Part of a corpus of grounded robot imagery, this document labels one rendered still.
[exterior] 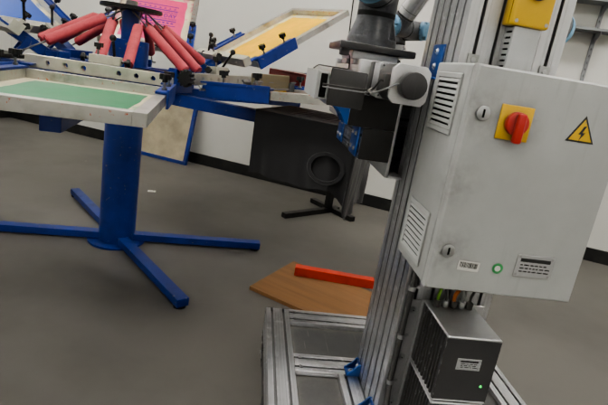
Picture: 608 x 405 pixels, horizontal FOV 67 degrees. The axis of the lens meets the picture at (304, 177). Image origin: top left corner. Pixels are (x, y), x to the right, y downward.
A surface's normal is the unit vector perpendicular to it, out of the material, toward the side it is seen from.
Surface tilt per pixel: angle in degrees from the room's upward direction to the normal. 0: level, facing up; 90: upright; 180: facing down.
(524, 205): 90
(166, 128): 79
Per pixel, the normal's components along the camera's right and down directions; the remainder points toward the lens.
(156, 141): -0.29, 0.00
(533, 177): 0.09, 0.26
